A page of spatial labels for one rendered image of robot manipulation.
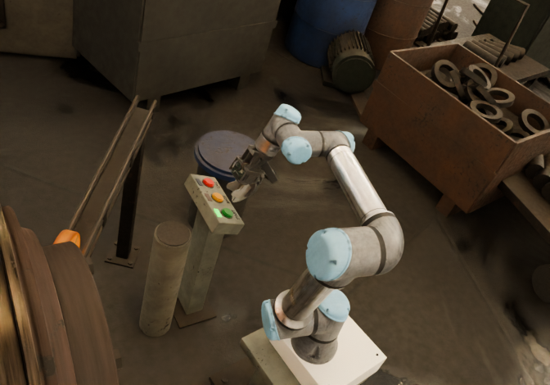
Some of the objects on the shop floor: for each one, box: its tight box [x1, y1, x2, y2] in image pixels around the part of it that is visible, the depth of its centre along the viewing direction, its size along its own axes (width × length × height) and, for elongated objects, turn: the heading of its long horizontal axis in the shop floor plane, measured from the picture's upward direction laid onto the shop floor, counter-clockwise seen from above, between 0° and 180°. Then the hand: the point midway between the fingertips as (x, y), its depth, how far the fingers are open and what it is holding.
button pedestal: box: [174, 174, 244, 329], centre depth 192 cm, size 16×24×62 cm, turn 13°
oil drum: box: [364, 0, 447, 70], centre depth 424 cm, size 59×59×89 cm
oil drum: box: [285, 0, 388, 69], centre depth 398 cm, size 59×59×89 cm
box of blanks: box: [72, 0, 286, 113], centre depth 319 cm, size 103×83×77 cm
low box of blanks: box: [359, 43, 550, 218], centre depth 321 cm, size 93×73×66 cm
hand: (236, 198), depth 167 cm, fingers closed
